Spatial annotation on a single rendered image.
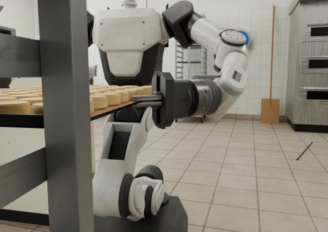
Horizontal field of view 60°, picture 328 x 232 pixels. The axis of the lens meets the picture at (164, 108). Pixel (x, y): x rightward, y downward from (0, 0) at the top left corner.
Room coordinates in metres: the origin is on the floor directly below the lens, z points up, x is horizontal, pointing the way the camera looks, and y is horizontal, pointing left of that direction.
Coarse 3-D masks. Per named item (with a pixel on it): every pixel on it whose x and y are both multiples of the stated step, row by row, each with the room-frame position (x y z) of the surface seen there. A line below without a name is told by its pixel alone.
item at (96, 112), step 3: (126, 102) 0.56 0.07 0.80; (129, 102) 0.56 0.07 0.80; (132, 102) 0.56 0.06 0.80; (117, 105) 0.50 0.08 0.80; (120, 105) 0.50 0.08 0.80; (123, 105) 0.50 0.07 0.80; (105, 108) 0.46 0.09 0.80; (108, 108) 0.46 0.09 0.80; (111, 108) 0.46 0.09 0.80; (114, 108) 0.46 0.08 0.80; (96, 111) 0.42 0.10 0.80; (99, 111) 0.42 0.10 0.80; (102, 111) 0.42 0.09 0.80; (105, 111) 0.42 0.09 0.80; (90, 114) 0.39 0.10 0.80; (93, 114) 0.39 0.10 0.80; (96, 114) 0.39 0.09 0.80
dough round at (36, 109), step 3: (33, 105) 0.33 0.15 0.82; (36, 105) 0.33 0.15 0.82; (39, 105) 0.33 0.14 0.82; (42, 105) 0.33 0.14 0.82; (33, 108) 0.33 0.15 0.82; (36, 108) 0.32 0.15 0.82; (39, 108) 0.32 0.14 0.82; (42, 108) 0.32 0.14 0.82; (33, 111) 0.33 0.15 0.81; (36, 111) 0.33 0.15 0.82; (39, 111) 0.32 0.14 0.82; (42, 111) 0.32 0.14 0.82; (33, 114) 0.33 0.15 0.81; (36, 114) 0.33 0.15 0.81; (39, 114) 0.32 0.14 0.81; (42, 114) 0.32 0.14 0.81
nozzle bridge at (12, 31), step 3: (0, 27) 1.98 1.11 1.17; (3, 27) 2.01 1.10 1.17; (6, 27) 2.03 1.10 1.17; (9, 27) 2.06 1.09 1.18; (0, 30) 2.05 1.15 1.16; (3, 30) 2.05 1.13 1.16; (6, 30) 2.05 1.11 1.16; (9, 30) 2.06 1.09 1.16; (12, 30) 2.09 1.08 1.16; (15, 30) 2.11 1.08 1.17; (3, 33) 2.09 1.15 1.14; (6, 33) 2.08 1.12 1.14; (9, 33) 2.08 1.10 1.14; (12, 33) 2.08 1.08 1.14; (15, 33) 2.11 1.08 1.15
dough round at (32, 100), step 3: (21, 99) 0.41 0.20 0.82; (24, 99) 0.41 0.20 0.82; (27, 99) 0.41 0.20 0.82; (30, 99) 0.41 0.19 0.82; (33, 99) 0.41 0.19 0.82; (36, 99) 0.41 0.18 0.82; (39, 99) 0.41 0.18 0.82; (30, 102) 0.39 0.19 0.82; (33, 102) 0.39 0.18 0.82; (36, 102) 0.39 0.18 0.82; (39, 102) 0.40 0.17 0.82; (42, 102) 0.40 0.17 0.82; (30, 105) 0.39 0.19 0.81
